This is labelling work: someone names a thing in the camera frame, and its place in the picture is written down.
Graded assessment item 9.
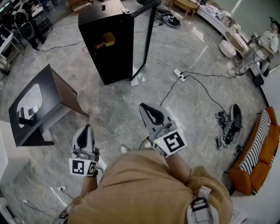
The grey left shoulder strap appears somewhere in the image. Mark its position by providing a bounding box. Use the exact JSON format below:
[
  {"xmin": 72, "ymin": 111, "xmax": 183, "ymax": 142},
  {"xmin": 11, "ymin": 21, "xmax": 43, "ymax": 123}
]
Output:
[{"xmin": 53, "ymin": 203, "xmax": 73, "ymax": 224}]

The curved white counter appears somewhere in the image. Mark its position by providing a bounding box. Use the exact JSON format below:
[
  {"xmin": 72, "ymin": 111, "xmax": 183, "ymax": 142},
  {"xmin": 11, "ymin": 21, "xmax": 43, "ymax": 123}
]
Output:
[{"xmin": 196, "ymin": 4, "xmax": 252, "ymax": 44}]

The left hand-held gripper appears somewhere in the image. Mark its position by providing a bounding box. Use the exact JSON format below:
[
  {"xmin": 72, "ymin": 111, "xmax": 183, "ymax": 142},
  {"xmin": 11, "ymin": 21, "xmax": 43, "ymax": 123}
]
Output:
[{"xmin": 69, "ymin": 124, "xmax": 100, "ymax": 178}]

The grey right shoulder strap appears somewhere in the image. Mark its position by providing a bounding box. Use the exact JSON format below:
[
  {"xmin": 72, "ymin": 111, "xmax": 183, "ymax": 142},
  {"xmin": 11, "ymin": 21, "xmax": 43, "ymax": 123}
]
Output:
[{"xmin": 187, "ymin": 185, "xmax": 219, "ymax": 224}]

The striped sofa cushion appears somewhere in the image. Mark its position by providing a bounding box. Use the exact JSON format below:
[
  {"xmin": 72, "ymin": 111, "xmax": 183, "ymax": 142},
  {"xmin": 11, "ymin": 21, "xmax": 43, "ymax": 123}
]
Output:
[{"xmin": 238, "ymin": 109, "xmax": 272, "ymax": 175}]

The dark table with wood side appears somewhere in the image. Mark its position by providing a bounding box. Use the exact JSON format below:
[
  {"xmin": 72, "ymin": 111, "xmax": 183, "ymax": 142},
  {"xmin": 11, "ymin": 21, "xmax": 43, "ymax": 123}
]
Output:
[{"xmin": 8, "ymin": 63, "xmax": 90, "ymax": 147}]

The wooden table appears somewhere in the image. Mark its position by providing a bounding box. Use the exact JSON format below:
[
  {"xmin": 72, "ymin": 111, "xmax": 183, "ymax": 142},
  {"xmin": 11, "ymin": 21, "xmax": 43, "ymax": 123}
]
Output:
[{"xmin": 174, "ymin": 0, "xmax": 200, "ymax": 18}]

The grey equipment pile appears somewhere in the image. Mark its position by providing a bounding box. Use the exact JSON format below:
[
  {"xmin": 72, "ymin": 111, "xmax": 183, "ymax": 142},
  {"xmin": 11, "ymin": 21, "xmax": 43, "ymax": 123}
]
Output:
[{"xmin": 215, "ymin": 104, "xmax": 244, "ymax": 156}]

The yellow plastic bin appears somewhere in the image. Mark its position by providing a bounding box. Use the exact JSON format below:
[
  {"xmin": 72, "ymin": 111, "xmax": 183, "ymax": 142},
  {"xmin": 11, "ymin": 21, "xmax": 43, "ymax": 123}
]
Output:
[{"xmin": 102, "ymin": 32, "xmax": 116, "ymax": 47}]

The person's tan shirt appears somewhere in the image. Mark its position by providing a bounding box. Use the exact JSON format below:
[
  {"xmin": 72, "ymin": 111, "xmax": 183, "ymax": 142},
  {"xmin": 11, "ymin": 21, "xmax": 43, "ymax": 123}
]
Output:
[{"xmin": 67, "ymin": 147, "xmax": 234, "ymax": 224}]

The white power strip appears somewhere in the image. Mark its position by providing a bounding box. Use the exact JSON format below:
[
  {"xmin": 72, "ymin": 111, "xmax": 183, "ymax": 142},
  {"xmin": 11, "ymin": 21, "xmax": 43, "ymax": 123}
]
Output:
[{"xmin": 173, "ymin": 68, "xmax": 186, "ymax": 82}]

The black stand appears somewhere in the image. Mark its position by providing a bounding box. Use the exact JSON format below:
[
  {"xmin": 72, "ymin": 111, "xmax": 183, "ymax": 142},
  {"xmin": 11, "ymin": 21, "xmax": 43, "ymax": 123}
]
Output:
[{"xmin": 18, "ymin": 107, "xmax": 38, "ymax": 127}]

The white cabinet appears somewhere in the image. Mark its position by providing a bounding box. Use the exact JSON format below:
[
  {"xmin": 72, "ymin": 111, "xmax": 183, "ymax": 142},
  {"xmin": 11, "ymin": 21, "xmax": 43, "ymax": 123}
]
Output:
[{"xmin": 0, "ymin": 120, "xmax": 30, "ymax": 186}]

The round black disc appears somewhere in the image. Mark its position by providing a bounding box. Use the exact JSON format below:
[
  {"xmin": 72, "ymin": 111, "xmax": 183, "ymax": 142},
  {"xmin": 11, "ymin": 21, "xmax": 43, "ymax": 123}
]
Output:
[{"xmin": 161, "ymin": 12, "xmax": 181, "ymax": 28}]

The person's right forearm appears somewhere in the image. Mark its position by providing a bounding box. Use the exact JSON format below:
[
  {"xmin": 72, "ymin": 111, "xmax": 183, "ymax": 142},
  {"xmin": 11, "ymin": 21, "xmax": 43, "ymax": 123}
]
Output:
[{"xmin": 165, "ymin": 150, "xmax": 193, "ymax": 184}]

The round white side table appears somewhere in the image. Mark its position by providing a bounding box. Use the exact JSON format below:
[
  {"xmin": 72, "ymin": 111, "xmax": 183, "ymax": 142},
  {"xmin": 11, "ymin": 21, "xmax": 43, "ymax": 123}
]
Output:
[{"xmin": 219, "ymin": 40, "xmax": 237, "ymax": 59}]

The person's left forearm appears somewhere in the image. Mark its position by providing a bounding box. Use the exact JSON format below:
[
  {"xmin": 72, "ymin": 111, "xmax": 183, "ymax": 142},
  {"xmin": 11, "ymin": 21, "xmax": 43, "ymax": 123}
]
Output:
[{"xmin": 82, "ymin": 176, "xmax": 98, "ymax": 195}]

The orange sofa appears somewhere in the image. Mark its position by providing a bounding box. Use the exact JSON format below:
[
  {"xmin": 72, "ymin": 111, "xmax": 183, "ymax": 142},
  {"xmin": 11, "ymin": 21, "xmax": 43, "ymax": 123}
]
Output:
[{"xmin": 229, "ymin": 106, "xmax": 280, "ymax": 196}]

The short black cable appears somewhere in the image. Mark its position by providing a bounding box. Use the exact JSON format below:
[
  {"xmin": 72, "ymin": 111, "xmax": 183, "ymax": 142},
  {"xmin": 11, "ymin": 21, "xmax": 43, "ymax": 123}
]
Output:
[{"xmin": 159, "ymin": 76, "xmax": 182, "ymax": 107}]

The white paper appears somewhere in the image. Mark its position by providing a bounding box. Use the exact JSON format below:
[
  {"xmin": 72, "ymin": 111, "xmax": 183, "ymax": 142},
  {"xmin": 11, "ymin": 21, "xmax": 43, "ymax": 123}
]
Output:
[{"xmin": 130, "ymin": 73, "xmax": 146, "ymax": 86}]

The black cabinet with glass door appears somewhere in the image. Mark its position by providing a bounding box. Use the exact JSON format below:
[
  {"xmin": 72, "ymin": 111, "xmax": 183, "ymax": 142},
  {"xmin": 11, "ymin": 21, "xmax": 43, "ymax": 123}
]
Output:
[{"xmin": 78, "ymin": 0, "xmax": 161, "ymax": 86}]

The long black cable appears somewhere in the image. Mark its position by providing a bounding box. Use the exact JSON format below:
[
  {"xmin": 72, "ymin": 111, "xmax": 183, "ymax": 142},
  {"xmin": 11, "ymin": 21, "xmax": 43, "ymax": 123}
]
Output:
[{"xmin": 183, "ymin": 75, "xmax": 230, "ymax": 116}]

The black plastic block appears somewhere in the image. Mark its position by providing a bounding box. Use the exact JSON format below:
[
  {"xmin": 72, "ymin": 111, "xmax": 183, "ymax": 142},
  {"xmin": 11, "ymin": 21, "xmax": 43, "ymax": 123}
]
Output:
[{"xmin": 252, "ymin": 76, "xmax": 264, "ymax": 88}]

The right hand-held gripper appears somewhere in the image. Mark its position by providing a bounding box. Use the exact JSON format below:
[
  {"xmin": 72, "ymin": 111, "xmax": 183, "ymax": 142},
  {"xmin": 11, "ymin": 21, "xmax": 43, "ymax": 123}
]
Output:
[{"xmin": 139, "ymin": 102, "xmax": 188, "ymax": 158}]

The white cable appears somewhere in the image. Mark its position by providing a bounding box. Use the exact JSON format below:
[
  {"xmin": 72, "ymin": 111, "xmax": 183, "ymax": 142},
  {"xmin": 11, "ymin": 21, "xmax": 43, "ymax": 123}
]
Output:
[{"xmin": 147, "ymin": 54, "xmax": 175, "ymax": 70}]

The white tray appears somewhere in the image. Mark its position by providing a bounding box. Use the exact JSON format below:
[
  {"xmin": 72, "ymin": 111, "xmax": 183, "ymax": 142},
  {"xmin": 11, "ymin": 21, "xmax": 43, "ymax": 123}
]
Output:
[{"xmin": 16, "ymin": 84, "xmax": 43, "ymax": 129}]

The grey shoulder strap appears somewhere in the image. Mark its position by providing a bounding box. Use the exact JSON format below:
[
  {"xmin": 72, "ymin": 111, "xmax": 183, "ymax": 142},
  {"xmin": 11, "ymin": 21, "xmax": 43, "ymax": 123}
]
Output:
[
  {"xmin": 53, "ymin": 203, "xmax": 73, "ymax": 224},
  {"xmin": 187, "ymin": 185, "xmax": 219, "ymax": 224}
]

